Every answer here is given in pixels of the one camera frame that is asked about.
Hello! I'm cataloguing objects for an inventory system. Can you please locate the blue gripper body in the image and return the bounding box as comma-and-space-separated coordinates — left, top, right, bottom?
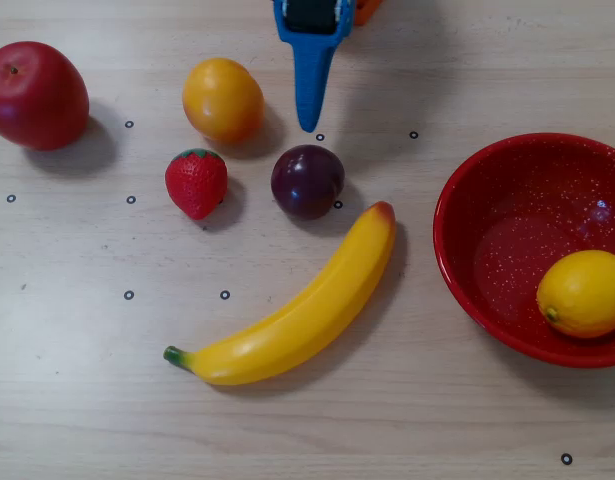
272, 0, 357, 49

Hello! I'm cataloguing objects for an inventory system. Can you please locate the blue movable gripper finger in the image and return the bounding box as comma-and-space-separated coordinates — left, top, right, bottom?
292, 44, 337, 134

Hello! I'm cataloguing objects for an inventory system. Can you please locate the yellow lemon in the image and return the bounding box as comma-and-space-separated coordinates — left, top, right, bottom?
535, 249, 615, 340

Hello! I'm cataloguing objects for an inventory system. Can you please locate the red speckled bowl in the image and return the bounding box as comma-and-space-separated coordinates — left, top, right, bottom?
432, 132, 615, 370

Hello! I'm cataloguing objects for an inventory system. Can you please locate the orange fruit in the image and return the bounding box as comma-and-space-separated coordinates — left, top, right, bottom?
181, 57, 265, 145

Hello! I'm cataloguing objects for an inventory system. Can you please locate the dark purple plum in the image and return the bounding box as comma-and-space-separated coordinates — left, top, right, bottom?
270, 144, 346, 221

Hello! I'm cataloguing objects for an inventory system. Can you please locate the red strawberry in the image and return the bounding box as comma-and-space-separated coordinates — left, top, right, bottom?
164, 148, 229, 221

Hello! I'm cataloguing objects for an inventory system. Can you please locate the yellow banana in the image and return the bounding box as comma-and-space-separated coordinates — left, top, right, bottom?
162, 200, 397, 387

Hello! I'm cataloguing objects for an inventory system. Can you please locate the red apple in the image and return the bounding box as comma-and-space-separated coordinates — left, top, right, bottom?
0, 40, 91, 152

